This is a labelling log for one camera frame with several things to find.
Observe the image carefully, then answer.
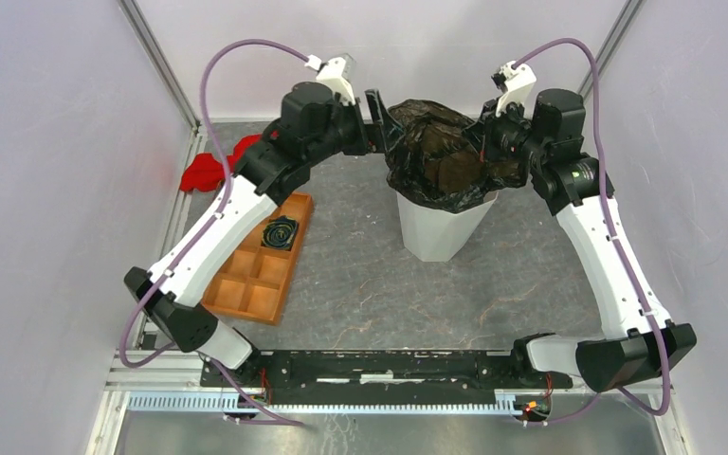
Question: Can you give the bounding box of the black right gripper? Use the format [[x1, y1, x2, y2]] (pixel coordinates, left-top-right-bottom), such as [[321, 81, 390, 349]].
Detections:
[[462, 94, 549, 168]]

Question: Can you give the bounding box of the black plastic trash bag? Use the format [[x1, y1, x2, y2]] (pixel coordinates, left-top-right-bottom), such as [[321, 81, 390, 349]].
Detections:
[[385, 99, 526, 213]]

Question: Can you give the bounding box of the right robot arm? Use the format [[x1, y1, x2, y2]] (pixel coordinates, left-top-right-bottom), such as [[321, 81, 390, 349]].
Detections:
[[464, 89, 697, 392]]

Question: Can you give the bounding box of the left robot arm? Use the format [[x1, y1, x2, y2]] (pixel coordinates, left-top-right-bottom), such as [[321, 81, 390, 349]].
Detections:
[[123, 82, 403, 387]]

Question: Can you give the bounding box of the white plastic trash bin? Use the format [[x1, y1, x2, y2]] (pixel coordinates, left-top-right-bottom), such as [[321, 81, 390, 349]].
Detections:
[[396, 191, 499, 263]]

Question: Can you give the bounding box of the rolled dark bag in tray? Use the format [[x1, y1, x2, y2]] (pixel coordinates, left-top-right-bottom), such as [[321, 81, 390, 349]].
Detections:
[[261, 215, 299, 251]]

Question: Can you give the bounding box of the red cloth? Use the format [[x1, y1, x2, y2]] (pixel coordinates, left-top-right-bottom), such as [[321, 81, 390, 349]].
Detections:
[[179, 135, 261, 192]]

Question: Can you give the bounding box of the wooden compartment tray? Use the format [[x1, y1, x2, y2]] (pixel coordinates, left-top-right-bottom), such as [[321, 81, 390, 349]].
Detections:
[[202, 192, 314, 326]]

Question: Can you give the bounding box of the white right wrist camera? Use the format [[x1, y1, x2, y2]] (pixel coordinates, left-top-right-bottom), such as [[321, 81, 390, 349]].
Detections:
[[492, 61, 537, 117]]

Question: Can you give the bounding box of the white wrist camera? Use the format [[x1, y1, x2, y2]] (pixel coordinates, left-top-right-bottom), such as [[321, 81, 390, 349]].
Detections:
[[315, 53, 357, 106], [492, 61, 537, 117]]

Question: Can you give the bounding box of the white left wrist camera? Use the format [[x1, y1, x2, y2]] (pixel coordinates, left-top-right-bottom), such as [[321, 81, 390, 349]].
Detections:
[[315, 53, 357, 106]]

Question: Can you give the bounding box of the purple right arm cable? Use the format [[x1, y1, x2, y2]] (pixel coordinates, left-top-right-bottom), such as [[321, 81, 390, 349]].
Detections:
[[511, 37, 673, 418]]

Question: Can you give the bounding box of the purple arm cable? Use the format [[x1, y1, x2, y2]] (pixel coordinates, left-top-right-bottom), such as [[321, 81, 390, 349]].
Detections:
[[511, 37, 673, 418], [118, 38, 322, 369]]

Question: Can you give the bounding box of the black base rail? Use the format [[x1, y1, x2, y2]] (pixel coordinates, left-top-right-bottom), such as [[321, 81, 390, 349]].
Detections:
[[231, 349, 573, 406]]

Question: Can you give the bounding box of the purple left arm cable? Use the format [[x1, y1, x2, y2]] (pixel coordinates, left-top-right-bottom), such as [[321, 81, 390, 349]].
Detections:
[[118, 38, 322, 369]]

